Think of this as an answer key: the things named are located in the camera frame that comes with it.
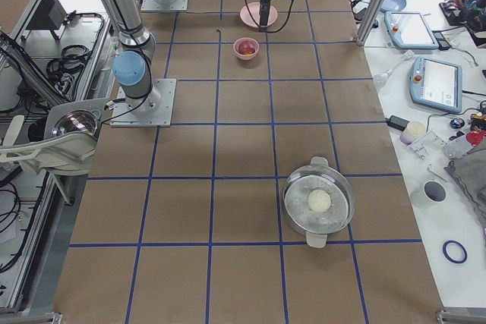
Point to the red apple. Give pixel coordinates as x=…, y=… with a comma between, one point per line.
x=246, y=47

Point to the small pink bowl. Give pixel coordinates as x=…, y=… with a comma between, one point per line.
x=246, y=57

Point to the blue plate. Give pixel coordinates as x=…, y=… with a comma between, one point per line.
x=393, y=5

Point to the shiny metal bowl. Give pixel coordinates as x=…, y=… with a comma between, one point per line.
x=78, y=120

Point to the blue teach pendant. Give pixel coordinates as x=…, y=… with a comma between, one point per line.
x=436, y=84
x=409, y=30

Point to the black power adapter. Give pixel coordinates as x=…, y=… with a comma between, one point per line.
x=397, y=123

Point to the purple white cup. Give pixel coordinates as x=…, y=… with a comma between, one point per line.
x=412, y=132

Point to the steel steamer pot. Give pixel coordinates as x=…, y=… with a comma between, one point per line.
x=317, y=226

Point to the white bun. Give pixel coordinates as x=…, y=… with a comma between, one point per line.
x=319, y=200

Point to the white paper cup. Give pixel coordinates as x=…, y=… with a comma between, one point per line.
x=430, y=193

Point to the grey cloth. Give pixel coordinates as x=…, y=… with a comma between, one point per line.
x=469, y=173

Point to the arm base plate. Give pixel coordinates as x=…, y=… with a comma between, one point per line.
x=165, y=6
x=155, y=111

